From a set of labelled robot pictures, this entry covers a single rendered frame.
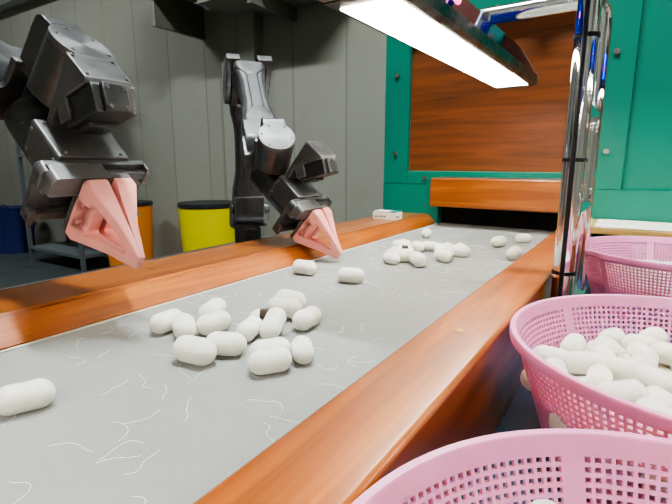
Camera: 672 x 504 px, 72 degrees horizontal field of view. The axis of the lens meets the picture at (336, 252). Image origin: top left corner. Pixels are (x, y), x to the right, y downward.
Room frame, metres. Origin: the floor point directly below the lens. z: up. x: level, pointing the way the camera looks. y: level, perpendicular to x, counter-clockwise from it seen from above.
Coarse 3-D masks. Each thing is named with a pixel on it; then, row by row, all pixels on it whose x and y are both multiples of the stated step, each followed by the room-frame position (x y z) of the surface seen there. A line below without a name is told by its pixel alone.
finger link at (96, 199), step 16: (80, 192) 0.40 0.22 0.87; (96, 192) 0.40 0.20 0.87; (112, 192) 0.41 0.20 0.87; (80, 208) 0.41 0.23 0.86; (96, 208) 0.41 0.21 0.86; (112, 208) 0.40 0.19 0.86; (64, 224) 0.42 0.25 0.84; (80, 224) 0.41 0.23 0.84; (96, 224) 0.42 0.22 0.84; (112, 224) 0.40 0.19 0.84; (80, 240) 0.41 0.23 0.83; (96, 240) 0.41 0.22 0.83; (128, 240) 0.39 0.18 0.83; (112, 256) 0.41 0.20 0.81; (128, 256) 0.40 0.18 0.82
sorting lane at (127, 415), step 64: (128, 320) 0.44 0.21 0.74; (320, 320) 0.44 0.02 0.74; (384, 320) 0.44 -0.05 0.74; (0, 384) 0.31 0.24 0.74; (64, 384) 0.31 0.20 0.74; (128, 384) 0.31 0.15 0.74; (192, 384) 0.31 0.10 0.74; (256, 384) 0.31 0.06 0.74; (320, 384) 0.31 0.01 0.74; (0, 448) 0.23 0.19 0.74; (64, 448) 0.23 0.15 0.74; (128, 448) 0.23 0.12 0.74; (192, 448) 0.23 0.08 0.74; (256, 448) 0.23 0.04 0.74
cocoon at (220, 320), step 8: (216, 312) 0.41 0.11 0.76; (224, 312) 0.42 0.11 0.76; (200, 320) 0.40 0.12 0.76; (208, 320) 0.40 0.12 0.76; (216, 320) 0.40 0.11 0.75; (224, 320) 0.41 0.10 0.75; (200, 328) 0.40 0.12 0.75; (208, 328) 0.40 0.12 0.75; (216, 328) 0.40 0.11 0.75; (224, 328) 0.41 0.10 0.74
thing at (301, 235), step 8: (312, 216) 0.71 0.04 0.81; (320, 216) 0.72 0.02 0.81; (304, 224) 0.72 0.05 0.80; (312, 224) 0.72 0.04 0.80; (320, 224) 0.71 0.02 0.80; (328, 224) 0.72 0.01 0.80; (296, 232) 0.73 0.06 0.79; (304, 232) 0.73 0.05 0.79; (312, 232) 0.74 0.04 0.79; (328, 232) 0.71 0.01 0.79; (296, 240) 0.73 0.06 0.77; (304, 240) 0.73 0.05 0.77; (312, 240) 0.74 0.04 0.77; (328, 240) 0.72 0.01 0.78; (312, 248) 0.73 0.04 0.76; (320, 248) 0.72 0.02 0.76; (328, 248) 0.72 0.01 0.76; (336, 248) 0.71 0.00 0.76; (336, 256) 0.71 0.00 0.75
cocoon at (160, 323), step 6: (162, 312) 0.41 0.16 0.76; (168, 312) 0.41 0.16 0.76; (174, 312) 0.42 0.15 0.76; (180, 312) 0.42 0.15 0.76; (156, 318) 0.40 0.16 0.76; (162, 318) 0.40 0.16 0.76; (168, 318) 0.41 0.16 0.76; (150, 324) 0.40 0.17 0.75; (156, 324) 0.40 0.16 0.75; (162, 324) 0.40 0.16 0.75; (168, 324) 0.40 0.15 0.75; (156, 330) 0.40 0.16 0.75; (162, 330) 0.40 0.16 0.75; (168, 330) 0.41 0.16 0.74
